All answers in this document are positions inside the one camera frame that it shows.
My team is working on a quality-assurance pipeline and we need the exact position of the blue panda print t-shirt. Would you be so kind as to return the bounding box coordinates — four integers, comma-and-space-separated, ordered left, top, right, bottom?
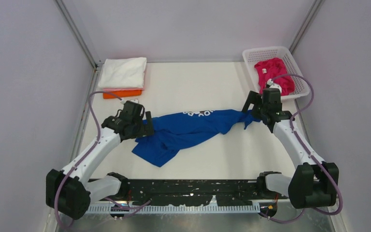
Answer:
132, 109, 260, 167

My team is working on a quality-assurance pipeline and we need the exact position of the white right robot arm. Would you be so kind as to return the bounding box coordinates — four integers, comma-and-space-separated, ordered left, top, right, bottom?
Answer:
242, 88, 340, 209

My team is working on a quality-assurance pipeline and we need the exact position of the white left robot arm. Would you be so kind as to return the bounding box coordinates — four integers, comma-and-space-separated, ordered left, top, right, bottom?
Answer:
45, 101, 154, 220

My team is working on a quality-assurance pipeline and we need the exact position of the folded orange t-shirt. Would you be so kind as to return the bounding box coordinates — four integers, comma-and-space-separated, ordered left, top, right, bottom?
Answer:
102, 89, 143, 99

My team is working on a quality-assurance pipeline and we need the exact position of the white plastic laundry basket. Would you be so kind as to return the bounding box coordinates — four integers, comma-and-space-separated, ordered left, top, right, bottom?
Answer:
242, 46, 310, 100

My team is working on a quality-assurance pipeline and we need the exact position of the folded white t-shirt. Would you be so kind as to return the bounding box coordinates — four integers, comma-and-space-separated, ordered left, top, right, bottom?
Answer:
98, 57, 147, 89

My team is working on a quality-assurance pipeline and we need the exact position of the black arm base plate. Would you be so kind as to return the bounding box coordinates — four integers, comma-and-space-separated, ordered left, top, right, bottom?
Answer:
86, 178, 281, 207

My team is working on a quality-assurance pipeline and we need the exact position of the white slotted cable duct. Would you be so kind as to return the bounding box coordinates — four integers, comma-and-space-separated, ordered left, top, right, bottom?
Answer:
85, 203, 260, 215

